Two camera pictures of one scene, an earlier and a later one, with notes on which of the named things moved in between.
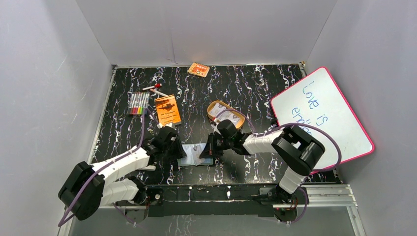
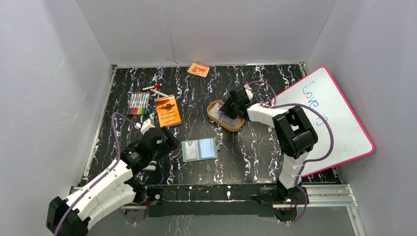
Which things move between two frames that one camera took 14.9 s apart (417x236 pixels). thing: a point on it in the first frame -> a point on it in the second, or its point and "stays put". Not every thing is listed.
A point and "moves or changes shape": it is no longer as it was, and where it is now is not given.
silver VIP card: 218,107 stays put
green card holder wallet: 193,152 moves or changes shape
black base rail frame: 211,200 stays put
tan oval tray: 218,111 stays put
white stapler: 150,167 stays put
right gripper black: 208,150 -> 226,106
